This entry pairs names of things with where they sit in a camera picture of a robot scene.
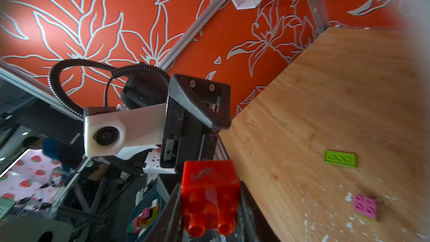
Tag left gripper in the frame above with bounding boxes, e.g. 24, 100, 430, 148
160, 74, 232, 172

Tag left black corrugated cable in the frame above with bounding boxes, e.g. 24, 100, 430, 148
47, 58, 171, 119

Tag pink lego brick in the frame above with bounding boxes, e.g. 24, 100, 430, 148
353, 194, 378, 221

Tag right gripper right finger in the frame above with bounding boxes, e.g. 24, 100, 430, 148
238, 181, 280, 242

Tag red lego brick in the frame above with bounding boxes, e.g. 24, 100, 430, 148
181, 160, 240, 237

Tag long green lego plate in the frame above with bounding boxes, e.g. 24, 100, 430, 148
324, 151, 357, 168

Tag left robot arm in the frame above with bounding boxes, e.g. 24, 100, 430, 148
122, 74, 231, 174

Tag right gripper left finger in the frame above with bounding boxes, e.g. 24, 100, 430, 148
143, 183, 183, 242

